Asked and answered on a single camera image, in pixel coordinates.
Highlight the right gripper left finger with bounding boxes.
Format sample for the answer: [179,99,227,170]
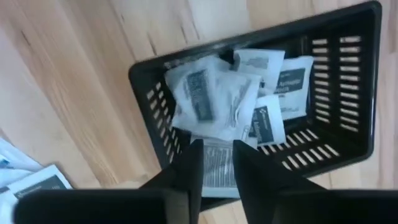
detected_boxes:
[13,139,205,224]

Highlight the black plastic basket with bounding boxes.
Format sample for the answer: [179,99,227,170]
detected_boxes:
[128,0,383,212]

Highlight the plain white bandage packet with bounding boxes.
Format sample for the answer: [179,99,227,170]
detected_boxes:
[0,136,44,187]

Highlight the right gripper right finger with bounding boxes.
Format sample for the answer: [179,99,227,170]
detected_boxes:
[232,139,398,224]

